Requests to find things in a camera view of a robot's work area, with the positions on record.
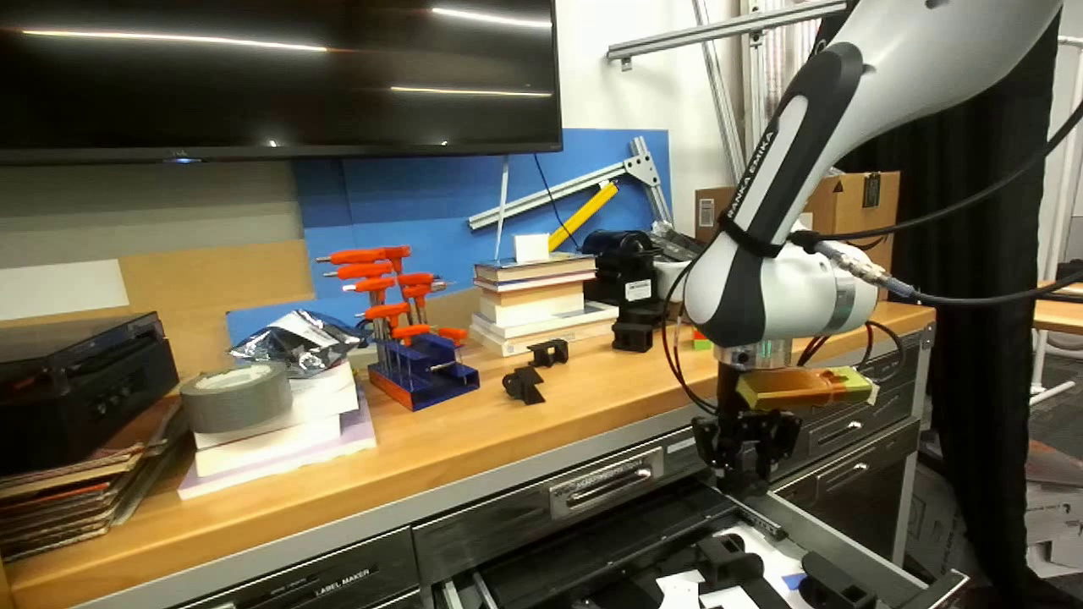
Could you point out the small black clip part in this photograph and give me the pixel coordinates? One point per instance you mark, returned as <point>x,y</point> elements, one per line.
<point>549,352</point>

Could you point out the crumpled silver foil bag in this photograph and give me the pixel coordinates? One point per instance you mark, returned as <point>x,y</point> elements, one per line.
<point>305,342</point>

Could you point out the wrist camera wood block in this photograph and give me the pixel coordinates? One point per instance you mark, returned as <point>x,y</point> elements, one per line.
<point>803,386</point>

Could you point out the cardboard box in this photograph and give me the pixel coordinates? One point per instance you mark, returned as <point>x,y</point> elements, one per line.
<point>842,204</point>

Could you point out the stack of books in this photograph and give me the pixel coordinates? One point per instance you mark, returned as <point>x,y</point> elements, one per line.
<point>534,302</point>

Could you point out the grey duct tape roll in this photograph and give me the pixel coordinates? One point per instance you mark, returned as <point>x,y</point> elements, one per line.
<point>237,402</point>

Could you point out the orange hex key set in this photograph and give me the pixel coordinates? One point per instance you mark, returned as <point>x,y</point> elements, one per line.
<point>416,356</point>

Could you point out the yellow level tool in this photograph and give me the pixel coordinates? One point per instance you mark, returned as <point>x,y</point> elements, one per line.
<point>579,219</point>

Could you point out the black part in drawer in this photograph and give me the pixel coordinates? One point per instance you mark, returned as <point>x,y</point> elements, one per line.
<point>732,576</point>

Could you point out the black curtain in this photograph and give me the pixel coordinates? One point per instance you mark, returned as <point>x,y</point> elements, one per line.
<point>982,356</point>

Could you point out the black wall monitor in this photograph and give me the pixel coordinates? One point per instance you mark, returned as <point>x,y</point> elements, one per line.
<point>276,80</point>

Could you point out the aluminium rail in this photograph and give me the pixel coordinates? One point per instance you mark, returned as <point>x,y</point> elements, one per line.
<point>637,168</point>

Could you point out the closed cabinet drawers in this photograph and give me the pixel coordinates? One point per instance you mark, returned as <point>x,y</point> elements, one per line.
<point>568,521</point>

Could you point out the black device box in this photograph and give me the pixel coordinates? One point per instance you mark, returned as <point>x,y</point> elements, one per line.
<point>65,386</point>

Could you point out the tall black bracket part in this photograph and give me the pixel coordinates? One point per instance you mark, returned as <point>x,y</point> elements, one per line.
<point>523,382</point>

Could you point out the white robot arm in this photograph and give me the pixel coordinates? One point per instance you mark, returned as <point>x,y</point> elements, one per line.
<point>764,280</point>

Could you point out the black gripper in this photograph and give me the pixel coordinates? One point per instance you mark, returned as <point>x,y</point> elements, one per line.
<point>738,441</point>

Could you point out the open grey drawer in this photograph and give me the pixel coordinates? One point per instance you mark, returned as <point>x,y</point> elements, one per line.
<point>691,547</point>

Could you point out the white paper stack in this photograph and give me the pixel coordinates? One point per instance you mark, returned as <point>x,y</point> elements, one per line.
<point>327,422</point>

